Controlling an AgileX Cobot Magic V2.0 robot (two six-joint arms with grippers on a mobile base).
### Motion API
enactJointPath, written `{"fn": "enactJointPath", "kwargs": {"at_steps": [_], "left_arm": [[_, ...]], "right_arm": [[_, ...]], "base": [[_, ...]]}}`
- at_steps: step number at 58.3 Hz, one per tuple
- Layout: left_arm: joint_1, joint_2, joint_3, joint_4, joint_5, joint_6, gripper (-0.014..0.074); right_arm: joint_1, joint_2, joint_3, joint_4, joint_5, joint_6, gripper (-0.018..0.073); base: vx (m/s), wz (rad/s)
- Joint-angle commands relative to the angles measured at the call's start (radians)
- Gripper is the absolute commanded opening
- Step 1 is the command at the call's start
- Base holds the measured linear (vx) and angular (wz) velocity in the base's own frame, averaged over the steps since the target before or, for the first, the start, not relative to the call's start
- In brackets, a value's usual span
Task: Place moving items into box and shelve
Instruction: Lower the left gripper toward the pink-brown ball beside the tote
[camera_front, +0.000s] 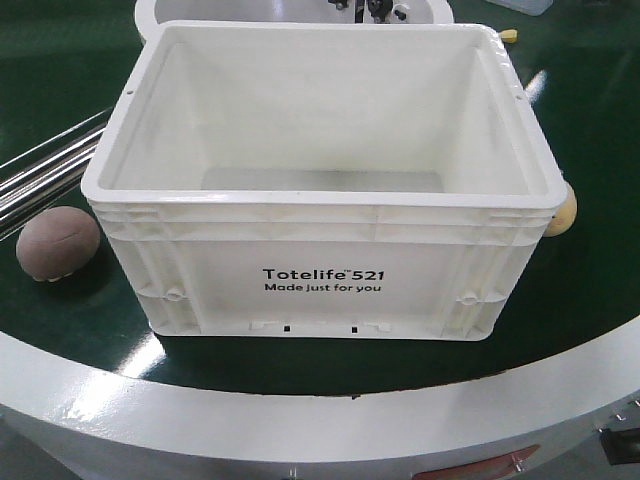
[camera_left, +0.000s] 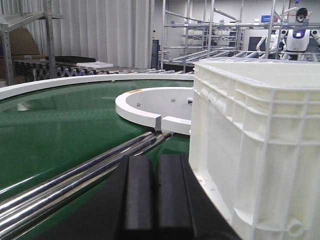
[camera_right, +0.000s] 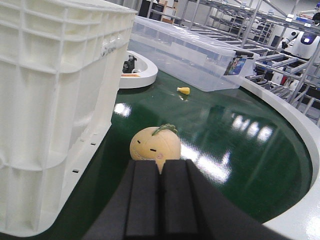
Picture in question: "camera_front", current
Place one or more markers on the white Totelife plastic crate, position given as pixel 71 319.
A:
pixel 317 180

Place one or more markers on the cream plush ball toy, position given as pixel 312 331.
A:
pixel 565 216

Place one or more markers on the brown plush ball toy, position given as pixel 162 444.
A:
pixel 57 242

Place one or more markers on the small yellow toy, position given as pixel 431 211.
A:
pixel 509 36

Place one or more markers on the red warning label plate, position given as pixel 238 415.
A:
pixel 488 469

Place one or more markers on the chrome roller rails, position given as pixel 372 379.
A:
pixel 37 177

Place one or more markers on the white outer turntable rim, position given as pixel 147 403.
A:
pixel 106 426

